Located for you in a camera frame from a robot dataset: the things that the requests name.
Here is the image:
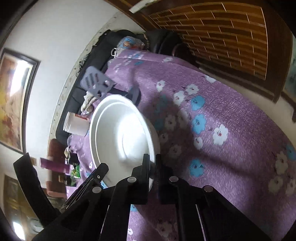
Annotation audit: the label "white ceramic bowl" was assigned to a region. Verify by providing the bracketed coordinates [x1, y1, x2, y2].
[89, 95, 161, 187]

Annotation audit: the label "green candy wrapper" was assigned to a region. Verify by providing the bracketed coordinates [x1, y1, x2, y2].
[70, 164, 81, 186]

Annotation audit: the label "black cup with cork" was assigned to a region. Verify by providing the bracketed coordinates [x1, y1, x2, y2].
[64, 148, 79, 166]

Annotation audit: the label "purple thermos bottle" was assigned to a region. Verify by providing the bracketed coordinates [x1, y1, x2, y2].
[40, 158, 70, 173]

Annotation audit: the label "white plastic jar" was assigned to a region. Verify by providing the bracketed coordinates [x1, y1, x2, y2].
[63, 112, 90, 136]

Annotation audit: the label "black chair back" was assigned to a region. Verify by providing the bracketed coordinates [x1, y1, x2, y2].
[13, 153, 60, 227]

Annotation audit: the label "white cloth gloves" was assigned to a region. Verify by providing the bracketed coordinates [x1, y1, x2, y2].
[80, 91, 98, 114]

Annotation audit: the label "black leather sofa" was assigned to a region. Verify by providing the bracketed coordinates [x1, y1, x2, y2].
[55, 30, 149, 145]

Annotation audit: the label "plastic water bottle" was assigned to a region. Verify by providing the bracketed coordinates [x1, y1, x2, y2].
[117, 36, 145, 50]

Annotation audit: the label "framed wall painting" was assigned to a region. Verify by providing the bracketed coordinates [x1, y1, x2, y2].
[1, 48, 40, 154]

